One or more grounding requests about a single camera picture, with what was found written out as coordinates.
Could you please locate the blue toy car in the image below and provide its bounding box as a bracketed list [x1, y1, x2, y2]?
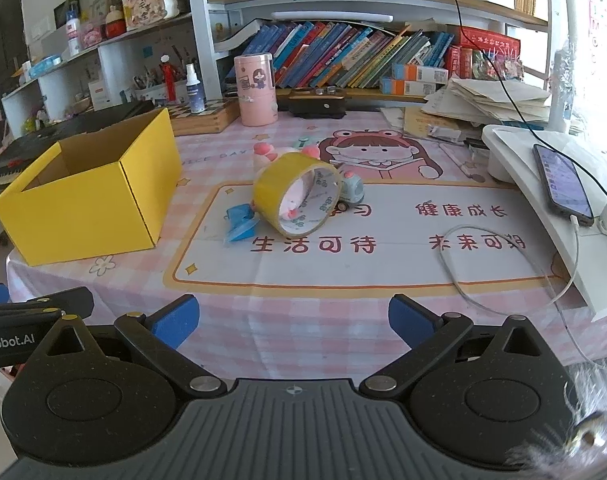
[339, 170, 365, 206]

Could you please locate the pink plush toy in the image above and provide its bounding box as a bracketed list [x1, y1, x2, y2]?
[252, 142, 321, 220]

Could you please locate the yellow tape roll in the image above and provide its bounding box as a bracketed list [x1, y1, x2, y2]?
[252, 152, 341, 238]

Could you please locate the black electronic keyboard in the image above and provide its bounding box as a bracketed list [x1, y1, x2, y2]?
[0, 101, 154, 192]

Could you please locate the yellow cardboard box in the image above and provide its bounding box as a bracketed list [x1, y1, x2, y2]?
[0, 108, 182, 266]

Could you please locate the pink cartoon desk mat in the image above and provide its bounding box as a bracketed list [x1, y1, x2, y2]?
[6, 113, 607, 379]

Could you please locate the white monitor stand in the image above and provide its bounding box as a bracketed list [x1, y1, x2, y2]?
[482, 125, 607, 321]

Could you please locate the black smartphone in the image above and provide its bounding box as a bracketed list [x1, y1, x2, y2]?
[533, 144, 595, 226]

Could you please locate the white shelf unit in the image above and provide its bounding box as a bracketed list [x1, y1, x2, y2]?
[2, 13, 197, 138]

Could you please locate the wooden chess board box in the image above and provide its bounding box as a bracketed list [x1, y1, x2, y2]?
[168, 100, 240, 136]

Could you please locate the white spray bottle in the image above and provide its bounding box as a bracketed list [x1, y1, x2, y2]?
[186, 63, 206, 114]

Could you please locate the stack of papers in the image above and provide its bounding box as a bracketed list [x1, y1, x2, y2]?
[422, 77, 551, 125]

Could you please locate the white pen holder cup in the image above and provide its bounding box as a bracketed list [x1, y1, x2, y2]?
[134, 84, 169, 106]

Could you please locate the brown vintage radio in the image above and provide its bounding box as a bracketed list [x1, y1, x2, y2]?
[288, 86, 347, 119]

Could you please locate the orange white medicine box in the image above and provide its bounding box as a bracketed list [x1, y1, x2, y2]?
[381, 63, 450, 96]

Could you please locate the row of books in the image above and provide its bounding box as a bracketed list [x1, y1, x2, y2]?
[239, 20, 524, 90]

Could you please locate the white lotion bottle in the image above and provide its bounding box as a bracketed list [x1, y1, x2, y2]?
[66, 2, 83, 58]

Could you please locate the pink cylinder container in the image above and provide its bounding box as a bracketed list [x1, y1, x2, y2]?
[234, 53, 278, 127]

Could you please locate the white charging cable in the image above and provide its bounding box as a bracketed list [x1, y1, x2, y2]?
[437, 214, 592, 366]

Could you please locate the black cable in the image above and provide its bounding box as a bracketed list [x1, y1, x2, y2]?
[423, 0, 607, 214]

